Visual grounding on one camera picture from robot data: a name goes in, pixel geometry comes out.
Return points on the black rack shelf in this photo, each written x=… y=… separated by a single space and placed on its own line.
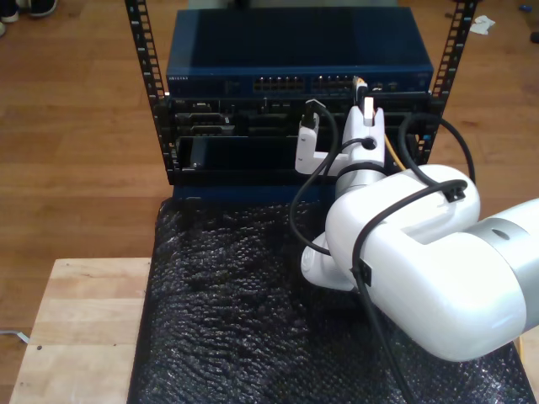
x=231 y=160

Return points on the black rack server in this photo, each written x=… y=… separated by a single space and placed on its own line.
x=252 y=122

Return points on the blue base plate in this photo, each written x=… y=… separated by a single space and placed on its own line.
x=231 y=192

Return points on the person's dark shoe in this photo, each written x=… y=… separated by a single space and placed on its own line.
x=42 y=6

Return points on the small blue object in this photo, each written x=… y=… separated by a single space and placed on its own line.
x=524 y=7

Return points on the black bubble mat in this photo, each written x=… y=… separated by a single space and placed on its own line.
x=210 y=315

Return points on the blue network switch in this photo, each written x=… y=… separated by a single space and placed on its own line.
x=252 y=42

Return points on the black perforated rack post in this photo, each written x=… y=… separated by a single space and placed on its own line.
x=457 y=33
x=143 y=42

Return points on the white crumpled paper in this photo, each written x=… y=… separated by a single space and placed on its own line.
x=482 y=25

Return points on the grey flat strip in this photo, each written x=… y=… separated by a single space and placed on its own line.
x=14 y=334

